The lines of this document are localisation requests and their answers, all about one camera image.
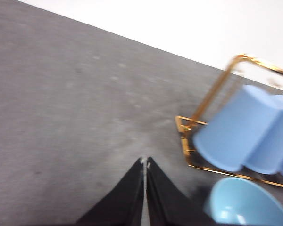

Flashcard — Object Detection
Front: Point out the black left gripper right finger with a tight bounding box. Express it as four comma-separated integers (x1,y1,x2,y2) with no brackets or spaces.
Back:
146,156,218,226

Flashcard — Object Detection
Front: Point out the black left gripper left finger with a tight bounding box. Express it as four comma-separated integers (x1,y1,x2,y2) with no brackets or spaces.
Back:
76,157,145,226

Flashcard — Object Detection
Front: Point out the light blue ridged bowl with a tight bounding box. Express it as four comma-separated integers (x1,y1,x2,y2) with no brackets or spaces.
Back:
204,177,283,226

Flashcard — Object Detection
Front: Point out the blue ribbed cup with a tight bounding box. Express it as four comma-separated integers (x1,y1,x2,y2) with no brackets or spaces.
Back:
244,94,283,175
192,84,282,172

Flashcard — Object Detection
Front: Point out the gold wire cup rack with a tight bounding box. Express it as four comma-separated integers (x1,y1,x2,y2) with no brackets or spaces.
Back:
175,54,283,190

